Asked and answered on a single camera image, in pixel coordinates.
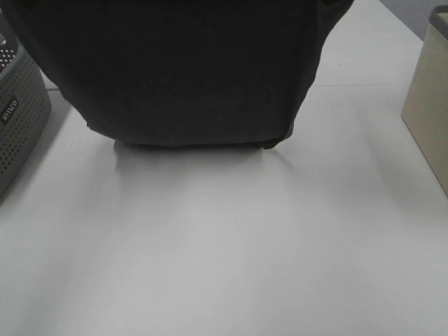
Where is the dark navy towel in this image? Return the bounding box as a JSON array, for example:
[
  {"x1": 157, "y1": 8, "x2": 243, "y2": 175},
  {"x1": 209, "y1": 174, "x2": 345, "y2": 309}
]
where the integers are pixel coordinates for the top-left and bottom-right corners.
[{"x1": 1, "y1": 1, "x2": 352, "y2": 148}]

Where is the beige fabric storage bin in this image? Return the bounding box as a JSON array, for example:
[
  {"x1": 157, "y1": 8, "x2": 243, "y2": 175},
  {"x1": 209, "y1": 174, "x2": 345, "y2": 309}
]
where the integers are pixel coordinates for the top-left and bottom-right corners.
[{"x1": 402, "y1": 5, "x2": 447, "y2": 193}]

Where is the grey perforated plastic basket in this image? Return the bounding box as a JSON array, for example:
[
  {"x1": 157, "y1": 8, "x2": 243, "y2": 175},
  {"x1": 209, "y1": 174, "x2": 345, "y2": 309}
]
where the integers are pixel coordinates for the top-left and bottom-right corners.
[{"x1": 1, "y1": 15, "x2": 52, "y2": 196}]

